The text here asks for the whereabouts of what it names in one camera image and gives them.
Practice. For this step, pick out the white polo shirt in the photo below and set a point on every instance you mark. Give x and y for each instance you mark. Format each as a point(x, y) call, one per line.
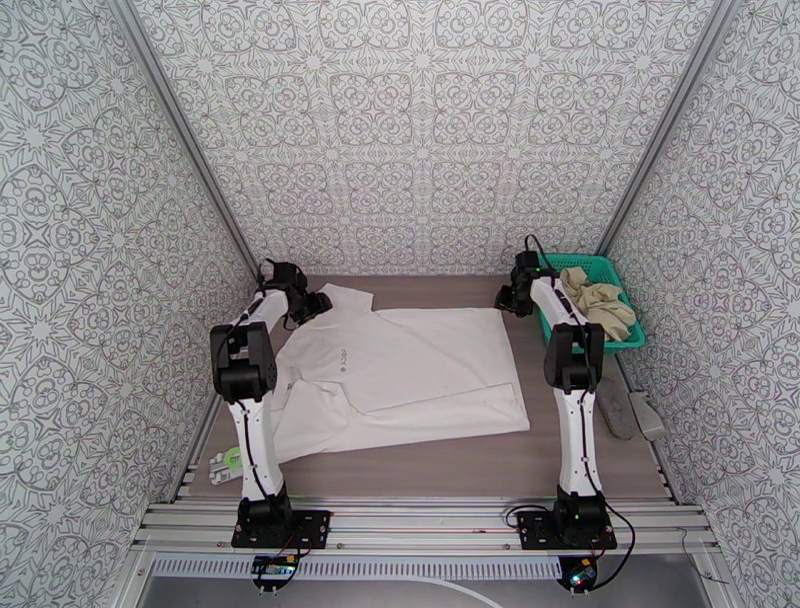
point(406, 369)

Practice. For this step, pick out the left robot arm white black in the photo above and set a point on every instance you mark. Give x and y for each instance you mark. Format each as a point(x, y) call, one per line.
point(256, 437)

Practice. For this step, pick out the aluminium corner post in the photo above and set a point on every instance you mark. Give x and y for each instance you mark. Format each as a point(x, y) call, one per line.
point(191, 140)
point(664, 125)

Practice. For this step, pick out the aluminium table side rail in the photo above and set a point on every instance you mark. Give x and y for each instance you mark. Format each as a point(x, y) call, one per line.
point(201, 437)

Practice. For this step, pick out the dark grey oblong pad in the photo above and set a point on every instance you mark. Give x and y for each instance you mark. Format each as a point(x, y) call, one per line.
point(615, 409)

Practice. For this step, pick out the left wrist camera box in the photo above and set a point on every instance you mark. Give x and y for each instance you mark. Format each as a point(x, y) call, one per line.
point(289, 275)

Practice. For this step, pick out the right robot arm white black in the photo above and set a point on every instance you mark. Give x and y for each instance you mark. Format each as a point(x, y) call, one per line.
point(578, 437)

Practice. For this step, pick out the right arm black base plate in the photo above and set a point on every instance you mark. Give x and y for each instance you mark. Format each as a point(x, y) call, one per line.
point(534, 531)

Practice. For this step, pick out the white holder with green roll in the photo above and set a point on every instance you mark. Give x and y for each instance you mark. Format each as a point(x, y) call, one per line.
point(226, 465)

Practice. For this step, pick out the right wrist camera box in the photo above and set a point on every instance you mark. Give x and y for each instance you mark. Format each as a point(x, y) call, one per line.
point(528, 262)

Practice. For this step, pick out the blue circuit board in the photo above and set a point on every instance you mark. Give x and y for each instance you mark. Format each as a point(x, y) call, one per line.
point(274, 567)

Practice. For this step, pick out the round black circuit board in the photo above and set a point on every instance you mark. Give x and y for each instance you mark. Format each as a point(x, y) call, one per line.
point(578, 575)

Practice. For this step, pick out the teal plastic basket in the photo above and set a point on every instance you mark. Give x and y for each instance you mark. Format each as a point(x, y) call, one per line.
point(625, 344)

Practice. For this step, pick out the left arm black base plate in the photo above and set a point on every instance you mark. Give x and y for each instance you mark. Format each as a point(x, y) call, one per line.
point(306, 528)

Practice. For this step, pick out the aluminium mounting rail frame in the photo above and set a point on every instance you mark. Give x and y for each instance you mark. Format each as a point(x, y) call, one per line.
point(425, 522)

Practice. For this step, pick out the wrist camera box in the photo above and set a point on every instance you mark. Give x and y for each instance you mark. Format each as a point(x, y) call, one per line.
point(289, 275)
point(528, 262)

